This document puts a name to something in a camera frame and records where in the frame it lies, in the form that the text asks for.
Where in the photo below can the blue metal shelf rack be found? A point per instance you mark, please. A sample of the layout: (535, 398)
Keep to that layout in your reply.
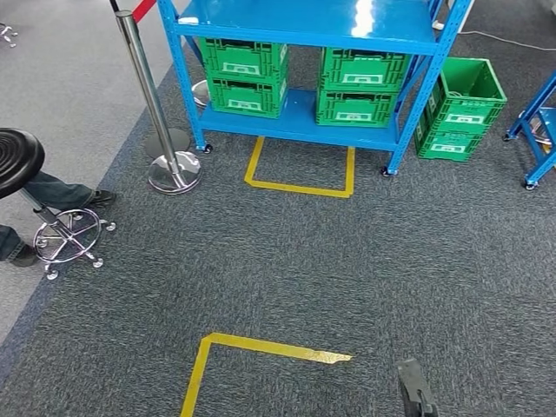
(532, 105)
(304, 20)

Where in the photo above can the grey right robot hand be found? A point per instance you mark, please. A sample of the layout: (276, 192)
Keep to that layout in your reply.
(415, 391)

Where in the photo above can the chrome stanchion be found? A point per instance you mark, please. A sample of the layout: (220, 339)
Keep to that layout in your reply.
(173, 172)

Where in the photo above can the black round swivel stool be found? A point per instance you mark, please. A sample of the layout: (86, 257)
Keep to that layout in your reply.
(17, 158)

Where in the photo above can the person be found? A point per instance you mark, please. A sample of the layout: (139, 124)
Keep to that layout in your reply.
(56, 193)

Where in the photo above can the chrome chair base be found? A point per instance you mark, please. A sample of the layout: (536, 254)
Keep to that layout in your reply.
(8, 33)

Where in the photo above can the yellow floor tape square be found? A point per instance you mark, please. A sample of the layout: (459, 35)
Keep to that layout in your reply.
(260, 345)

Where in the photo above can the chrome round base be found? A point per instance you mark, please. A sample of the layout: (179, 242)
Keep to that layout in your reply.
(549, 135)

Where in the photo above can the red barrier belt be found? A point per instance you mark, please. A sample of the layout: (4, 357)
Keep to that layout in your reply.
(143, 8)

